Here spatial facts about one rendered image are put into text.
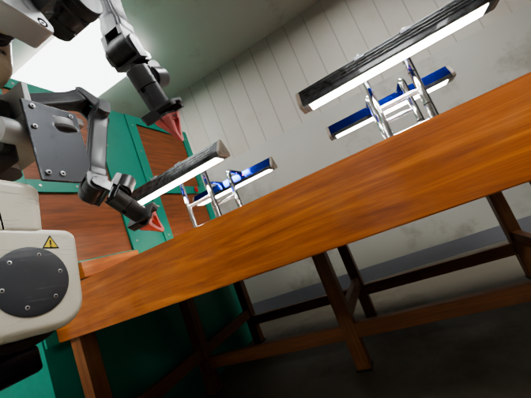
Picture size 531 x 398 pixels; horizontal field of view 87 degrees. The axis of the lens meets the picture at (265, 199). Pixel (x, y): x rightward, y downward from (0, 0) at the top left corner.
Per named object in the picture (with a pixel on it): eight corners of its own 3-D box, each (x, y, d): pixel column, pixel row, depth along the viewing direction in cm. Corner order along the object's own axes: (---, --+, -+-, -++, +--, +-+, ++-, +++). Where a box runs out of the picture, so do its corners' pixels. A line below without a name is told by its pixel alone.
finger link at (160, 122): (180, 142, 81) (161, 112, 78) (200, 130, 78) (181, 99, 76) (170, 148, 74) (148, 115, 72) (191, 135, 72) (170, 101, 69)
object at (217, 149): (220, 153, 111) (215, 137, 112) (118, 212, 134) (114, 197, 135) (231, 155, 119) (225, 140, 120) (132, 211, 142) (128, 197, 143)
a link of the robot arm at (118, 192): (99, 204, 83) (112, 195, 82) (107, 189, 88) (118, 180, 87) (119, 217, 87) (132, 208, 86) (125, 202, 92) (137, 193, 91)
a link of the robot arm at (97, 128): (84, 118, 107) (96, 95, 102) (101, 124, 110) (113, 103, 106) (74, 204, 82) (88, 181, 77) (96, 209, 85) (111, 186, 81)
